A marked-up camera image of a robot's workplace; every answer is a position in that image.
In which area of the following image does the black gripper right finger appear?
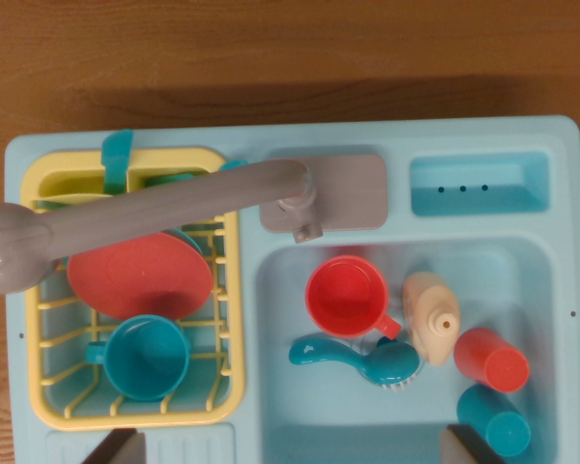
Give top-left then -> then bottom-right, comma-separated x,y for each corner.
438,423 -> 507,464

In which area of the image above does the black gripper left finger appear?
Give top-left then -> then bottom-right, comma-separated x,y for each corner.
79,427 -> 147,464

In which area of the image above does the cream toy detergent bottle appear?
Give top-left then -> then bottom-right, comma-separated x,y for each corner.
401,271 -> 461,366

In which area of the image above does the light blue toy sink unit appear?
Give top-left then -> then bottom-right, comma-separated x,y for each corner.
3,114 -> 580,464

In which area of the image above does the teal toy tumbler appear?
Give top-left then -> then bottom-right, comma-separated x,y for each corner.
456,384 -> 533,458

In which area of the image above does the coral toy tumbler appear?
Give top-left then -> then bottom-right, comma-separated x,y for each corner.
452,327 -> 531,393

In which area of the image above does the teal toy mug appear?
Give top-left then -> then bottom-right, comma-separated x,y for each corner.
85,314 -> 192,402

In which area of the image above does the teal toy dish brush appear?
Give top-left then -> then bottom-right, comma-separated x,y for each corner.
288,335 -> 421,392

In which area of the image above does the coral toy plate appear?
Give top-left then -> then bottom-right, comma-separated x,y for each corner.
66,231 -> 214,321

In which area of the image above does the yellow toy dish rack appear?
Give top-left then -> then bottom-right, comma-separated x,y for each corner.
19,147 -> 247,431

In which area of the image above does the coral toy mug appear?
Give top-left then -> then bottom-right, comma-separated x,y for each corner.
304,255 -> 402,339

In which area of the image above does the teal toy plate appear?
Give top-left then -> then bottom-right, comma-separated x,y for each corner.
161,224 -> 207,262

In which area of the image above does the grey toy faucet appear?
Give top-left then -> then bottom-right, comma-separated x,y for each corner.
0,158 -> 325,296

